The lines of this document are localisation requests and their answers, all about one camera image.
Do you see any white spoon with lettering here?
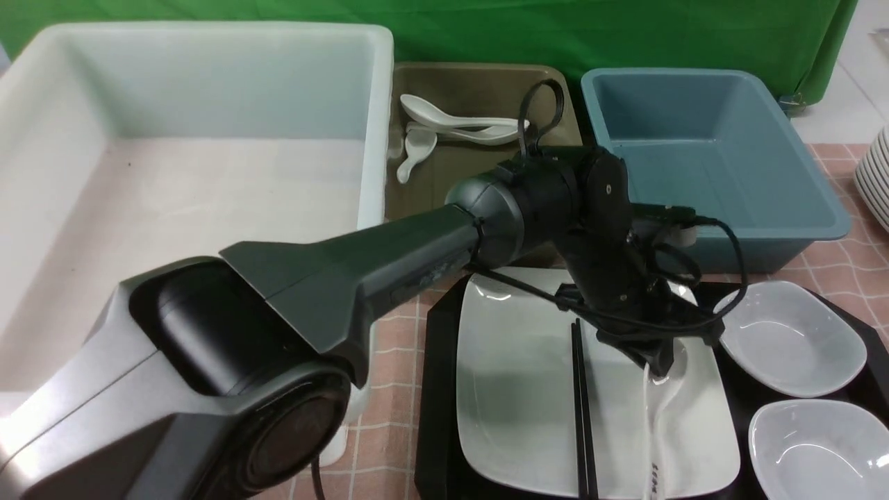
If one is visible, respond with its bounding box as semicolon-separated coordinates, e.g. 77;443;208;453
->
641;339;687;499

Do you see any green cloth backdrop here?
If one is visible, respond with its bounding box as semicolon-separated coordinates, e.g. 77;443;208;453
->
1;1;857;104

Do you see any white spoon top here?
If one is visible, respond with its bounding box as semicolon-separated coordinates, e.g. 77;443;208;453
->
398;94;520;132

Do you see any black plastic tray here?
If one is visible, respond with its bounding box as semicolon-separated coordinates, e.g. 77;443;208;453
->
414;278;888;499

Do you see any large white plastic bin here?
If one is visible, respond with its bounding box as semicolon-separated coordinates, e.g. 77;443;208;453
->
2;22;394;478

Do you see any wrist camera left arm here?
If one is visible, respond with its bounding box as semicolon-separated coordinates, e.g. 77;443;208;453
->
631;203;698;247

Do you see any stack of white plates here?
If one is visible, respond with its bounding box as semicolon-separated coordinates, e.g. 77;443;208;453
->
854;126;888;232

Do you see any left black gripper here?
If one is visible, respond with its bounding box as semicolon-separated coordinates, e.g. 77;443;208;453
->
560;230;725;378

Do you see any olive green plastic bin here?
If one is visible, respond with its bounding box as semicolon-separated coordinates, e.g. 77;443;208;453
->
385;62;567;219

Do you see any white square plate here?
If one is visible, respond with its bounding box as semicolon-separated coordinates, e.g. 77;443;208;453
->
455;275;742;499

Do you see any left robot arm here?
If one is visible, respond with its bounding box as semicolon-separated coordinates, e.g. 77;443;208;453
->
2;147;742;499

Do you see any black chopstick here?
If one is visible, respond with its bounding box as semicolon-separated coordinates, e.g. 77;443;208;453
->
576;319;598;499
570;320;590;499

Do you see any white bowl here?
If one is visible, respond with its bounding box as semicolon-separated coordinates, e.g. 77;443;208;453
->
714;281;867;398
747;399;888;499

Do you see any blue plastic bin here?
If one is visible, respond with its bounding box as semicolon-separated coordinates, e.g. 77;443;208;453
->
581;67;851;274

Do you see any white spoon left small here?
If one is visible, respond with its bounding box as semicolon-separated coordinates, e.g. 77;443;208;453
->
396;128;438;184

